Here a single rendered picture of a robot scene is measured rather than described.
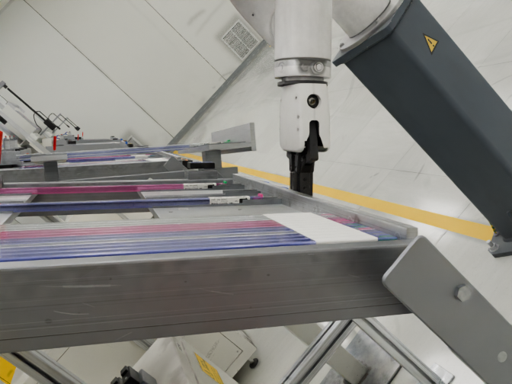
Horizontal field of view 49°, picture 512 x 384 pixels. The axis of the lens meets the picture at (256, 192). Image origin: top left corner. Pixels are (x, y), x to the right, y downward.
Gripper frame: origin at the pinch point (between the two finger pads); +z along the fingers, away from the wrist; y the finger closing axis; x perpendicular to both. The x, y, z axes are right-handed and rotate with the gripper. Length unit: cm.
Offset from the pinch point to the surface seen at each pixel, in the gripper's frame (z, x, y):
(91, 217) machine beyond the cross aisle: 72, 36, 462
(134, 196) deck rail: 4.3, 23.0, 30.1
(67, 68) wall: -97, 67, 771
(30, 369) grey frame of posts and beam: 38, 43, 32
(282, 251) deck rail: 1.4, 15.8, -37.9
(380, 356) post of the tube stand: 54, -45, 56
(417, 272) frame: 2.6, 6.3, -42.3
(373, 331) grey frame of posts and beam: 37, -30, 32
